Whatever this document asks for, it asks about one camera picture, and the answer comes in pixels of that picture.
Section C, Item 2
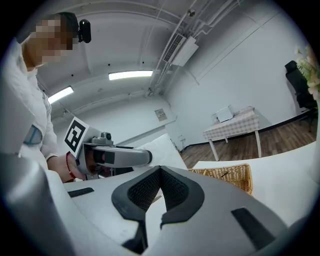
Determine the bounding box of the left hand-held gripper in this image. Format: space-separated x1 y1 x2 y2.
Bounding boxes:
64 116 153 180

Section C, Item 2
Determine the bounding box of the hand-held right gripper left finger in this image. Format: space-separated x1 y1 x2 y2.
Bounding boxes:
46 165 161 256

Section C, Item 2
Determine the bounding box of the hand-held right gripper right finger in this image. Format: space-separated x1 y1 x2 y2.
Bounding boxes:
149 165 288 256

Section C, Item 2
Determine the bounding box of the white tissue pack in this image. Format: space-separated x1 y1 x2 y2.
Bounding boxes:
135 132 188 171

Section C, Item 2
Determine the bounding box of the person's left forearm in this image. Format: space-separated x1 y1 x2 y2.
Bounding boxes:
48 152 87 184

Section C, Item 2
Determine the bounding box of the person's left hand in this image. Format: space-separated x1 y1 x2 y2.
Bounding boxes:
86 150 104 174

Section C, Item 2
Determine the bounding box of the ceiling light panel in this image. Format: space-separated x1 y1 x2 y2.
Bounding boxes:
47 85 75 105
107 70 154 81

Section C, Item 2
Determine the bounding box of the white-legged side table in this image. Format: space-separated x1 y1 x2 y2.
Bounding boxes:
208 129 263 162

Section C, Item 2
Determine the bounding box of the checked tablecloth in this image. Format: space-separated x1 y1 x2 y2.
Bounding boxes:
202 109 261 141

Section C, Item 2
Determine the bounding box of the white box appliance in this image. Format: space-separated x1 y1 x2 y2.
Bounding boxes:
215 104 235 124

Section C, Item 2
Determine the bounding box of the ceiling air conditioner unit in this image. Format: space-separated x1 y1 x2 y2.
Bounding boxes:
162 33 200 68

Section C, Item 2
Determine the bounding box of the person's white jacket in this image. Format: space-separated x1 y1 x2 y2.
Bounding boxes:
0 37 61 172

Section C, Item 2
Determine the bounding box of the person's head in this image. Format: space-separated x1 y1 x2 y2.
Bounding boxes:
23 11 81 71

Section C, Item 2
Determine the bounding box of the black office chair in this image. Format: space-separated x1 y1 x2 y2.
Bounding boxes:
284 60 319 118

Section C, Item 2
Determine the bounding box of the grey wall panel box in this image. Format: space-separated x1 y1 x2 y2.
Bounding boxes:
154 108 168 123

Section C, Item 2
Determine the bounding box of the red string bracelet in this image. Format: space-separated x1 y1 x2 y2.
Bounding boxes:
65 150 77 180

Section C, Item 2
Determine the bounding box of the black head-mounted camera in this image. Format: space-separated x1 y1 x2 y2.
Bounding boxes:
77 19 92 44

